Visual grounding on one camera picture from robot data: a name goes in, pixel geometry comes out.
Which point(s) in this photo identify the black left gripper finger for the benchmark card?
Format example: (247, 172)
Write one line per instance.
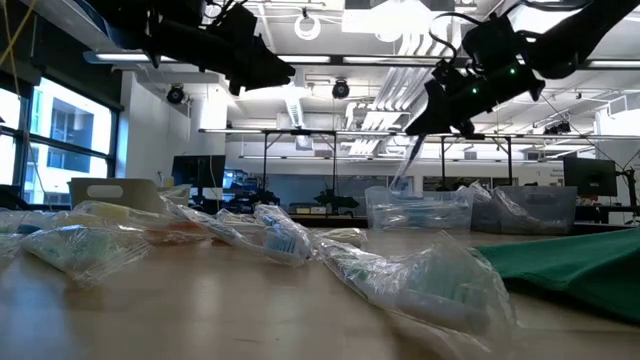
(270, 62)
(260, 82)

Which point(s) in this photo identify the black background robot arm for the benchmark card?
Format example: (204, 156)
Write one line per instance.
(257, 197)
(340, 200)

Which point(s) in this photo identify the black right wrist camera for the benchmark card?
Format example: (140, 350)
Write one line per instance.
(492, 42)

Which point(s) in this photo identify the black ceiling camera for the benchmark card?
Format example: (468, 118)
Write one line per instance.
(176, 94)
(341, 89)

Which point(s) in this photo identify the black background station frame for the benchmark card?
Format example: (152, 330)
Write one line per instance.
(300, 132)

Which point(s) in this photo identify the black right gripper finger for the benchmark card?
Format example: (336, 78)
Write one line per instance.
(442, 112)
(425, 107)

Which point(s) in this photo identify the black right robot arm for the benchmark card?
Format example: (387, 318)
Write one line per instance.
(575, 35)

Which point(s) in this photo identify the clear plastic bin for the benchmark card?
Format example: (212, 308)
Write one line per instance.
(390, 200)

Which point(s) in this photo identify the cloudy white plastic bin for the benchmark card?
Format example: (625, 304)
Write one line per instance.
(107, 192)

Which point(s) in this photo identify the green cloth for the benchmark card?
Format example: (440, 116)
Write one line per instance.
(565, 270)

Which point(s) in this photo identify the grey translucent plastic bin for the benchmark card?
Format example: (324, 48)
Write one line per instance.
(555, 210)

